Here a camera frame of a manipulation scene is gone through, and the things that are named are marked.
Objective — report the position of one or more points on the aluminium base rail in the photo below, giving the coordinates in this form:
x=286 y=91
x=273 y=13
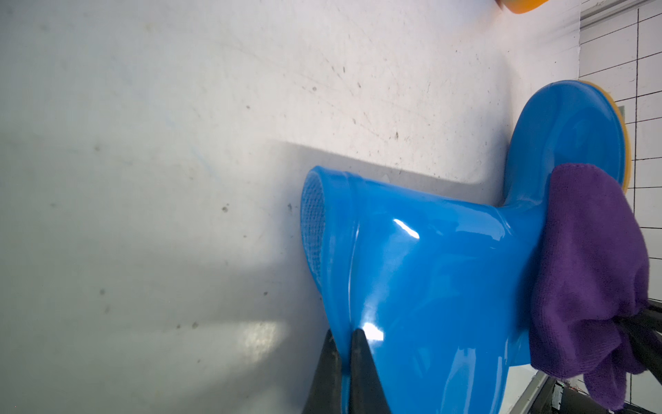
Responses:
x=530 y=391

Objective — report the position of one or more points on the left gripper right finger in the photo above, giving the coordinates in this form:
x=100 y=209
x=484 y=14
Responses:
x=366 y=392

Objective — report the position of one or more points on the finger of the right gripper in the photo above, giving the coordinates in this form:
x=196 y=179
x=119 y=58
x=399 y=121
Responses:
x=644 y=331

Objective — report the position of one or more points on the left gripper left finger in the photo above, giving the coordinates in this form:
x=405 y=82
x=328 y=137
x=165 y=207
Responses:
x=326 y=388

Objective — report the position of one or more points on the purple cloth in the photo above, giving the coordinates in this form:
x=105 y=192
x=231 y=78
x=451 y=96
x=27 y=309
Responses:
x=594 y=270

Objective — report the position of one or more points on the blue rubber boot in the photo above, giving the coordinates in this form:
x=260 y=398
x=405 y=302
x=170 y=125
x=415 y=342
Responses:
x=521 y=6
x=441 y=287

